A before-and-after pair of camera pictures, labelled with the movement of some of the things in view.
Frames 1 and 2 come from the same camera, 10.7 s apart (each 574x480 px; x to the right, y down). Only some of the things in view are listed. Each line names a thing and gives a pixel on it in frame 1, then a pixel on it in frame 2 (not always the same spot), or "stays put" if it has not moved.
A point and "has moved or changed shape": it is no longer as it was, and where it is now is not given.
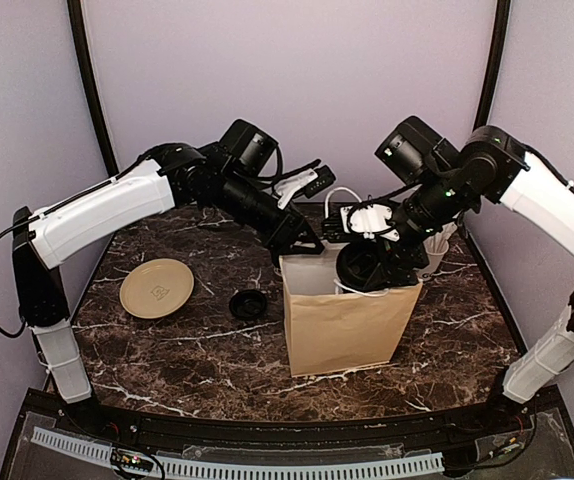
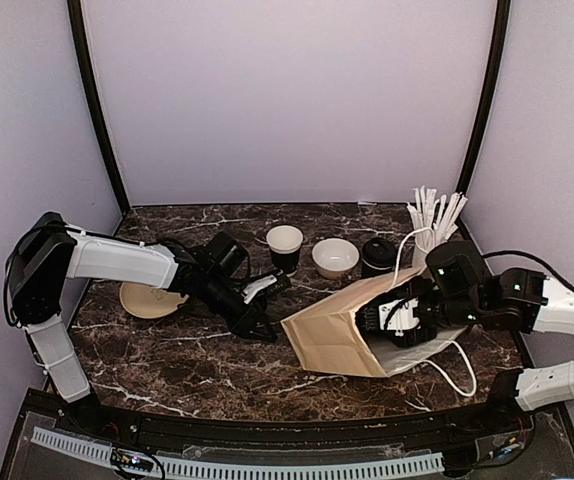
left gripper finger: [306, 184] → [272, 282]
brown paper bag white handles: [329, 330] has moved or changed shape
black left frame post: [85, 64] stays put
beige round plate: [156, 288] stays put
